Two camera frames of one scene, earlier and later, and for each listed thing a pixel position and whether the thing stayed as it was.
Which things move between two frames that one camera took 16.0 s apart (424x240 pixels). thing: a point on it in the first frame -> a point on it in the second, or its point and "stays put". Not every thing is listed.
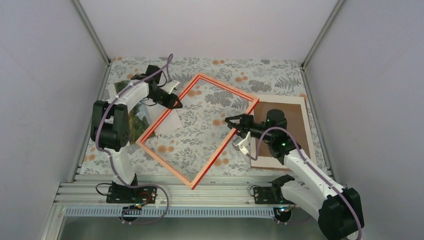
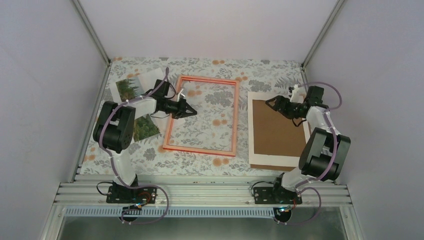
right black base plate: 263,195 stays put
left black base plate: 123,194 stays put
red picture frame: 180,176 -> 236,83
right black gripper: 245,122 -> 283,109
